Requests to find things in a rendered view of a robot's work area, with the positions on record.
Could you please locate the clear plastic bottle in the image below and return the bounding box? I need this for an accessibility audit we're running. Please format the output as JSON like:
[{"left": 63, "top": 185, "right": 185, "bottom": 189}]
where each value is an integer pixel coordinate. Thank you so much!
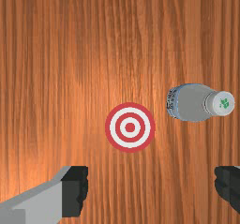
[{"left": 165, "top": 82, "right": 236, "bottom": 123}]

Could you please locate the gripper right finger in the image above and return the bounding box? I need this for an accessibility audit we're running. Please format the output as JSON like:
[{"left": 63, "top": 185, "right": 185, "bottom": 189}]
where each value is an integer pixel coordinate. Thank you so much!
[{"left": 214, "top": 165, "right": 240, "bottom": 217}]

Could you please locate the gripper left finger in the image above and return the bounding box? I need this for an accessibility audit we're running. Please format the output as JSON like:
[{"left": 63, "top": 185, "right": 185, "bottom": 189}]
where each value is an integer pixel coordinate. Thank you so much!
[{"left": 0, "top": 165, "right": 89, "bottom": 224}]

